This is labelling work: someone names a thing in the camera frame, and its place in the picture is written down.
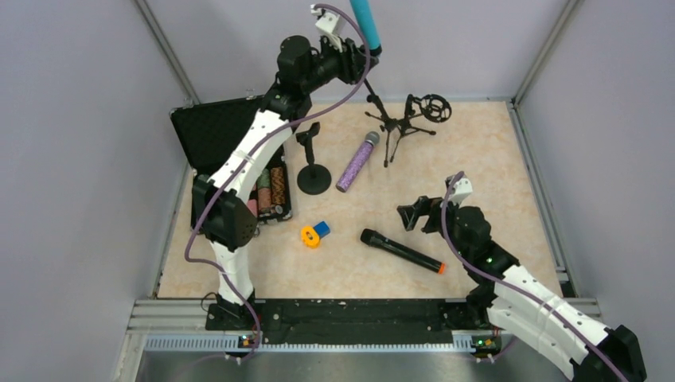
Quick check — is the black tripod microphone stand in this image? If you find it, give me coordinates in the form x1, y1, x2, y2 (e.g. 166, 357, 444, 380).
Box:
364, 80, 416, 168

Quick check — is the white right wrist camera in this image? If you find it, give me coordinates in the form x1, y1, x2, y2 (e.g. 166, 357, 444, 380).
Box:
449, 177, 473, 206

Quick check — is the black poker chip case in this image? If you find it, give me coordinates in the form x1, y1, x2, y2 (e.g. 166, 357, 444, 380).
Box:
170, 95, 293, 224

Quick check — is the teal blue microphone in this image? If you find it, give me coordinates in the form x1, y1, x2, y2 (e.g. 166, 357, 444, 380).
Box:
349, 0, 382, 57

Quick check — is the blue toy block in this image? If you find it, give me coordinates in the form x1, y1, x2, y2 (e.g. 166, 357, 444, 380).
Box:
313, 221, 330, 239

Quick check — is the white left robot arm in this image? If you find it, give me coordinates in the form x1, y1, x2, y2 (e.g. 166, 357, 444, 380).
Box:
184, 35, 382, 329

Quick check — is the black round-base microphone stand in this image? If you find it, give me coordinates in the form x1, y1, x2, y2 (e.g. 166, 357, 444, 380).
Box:
295, 122, 332, 196

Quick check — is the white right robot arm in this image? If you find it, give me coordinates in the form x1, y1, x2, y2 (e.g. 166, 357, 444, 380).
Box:
396, 197, 647, 381

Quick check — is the purple glitter microphone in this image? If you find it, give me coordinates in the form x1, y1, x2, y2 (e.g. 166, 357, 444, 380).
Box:
336, 131, 380, 193

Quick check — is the yellow traffic light toy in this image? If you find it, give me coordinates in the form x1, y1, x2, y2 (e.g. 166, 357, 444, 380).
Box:
300, 226, 321, 249

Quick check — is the black shock-mount tripod stand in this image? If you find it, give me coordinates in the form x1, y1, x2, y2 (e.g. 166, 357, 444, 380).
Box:
397, 94, 452, 138

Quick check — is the black orange-tipped microphone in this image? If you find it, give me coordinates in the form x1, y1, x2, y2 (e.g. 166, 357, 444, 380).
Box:
360, 228, 446, 275

